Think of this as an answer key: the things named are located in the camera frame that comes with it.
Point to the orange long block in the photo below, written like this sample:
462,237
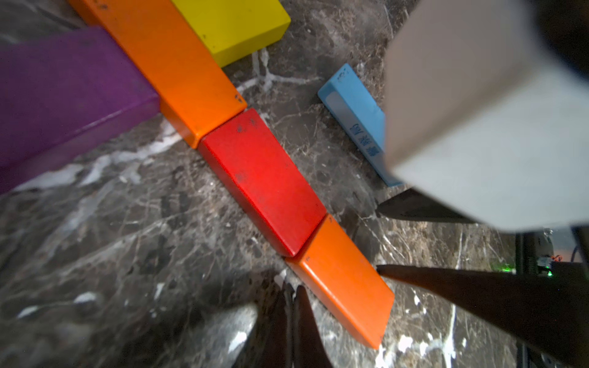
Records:
196,96

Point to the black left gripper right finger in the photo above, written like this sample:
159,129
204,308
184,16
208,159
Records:
308,349

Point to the cyan block group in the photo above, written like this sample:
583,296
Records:
354,108

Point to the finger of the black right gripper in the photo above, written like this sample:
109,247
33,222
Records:
411,205
547,314

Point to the purple block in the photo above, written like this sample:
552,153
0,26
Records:
63,96

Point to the yellow block group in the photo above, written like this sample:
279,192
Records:
234,29

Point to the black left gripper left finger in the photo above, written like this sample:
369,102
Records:
270,342

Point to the red block group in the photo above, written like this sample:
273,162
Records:
265,182

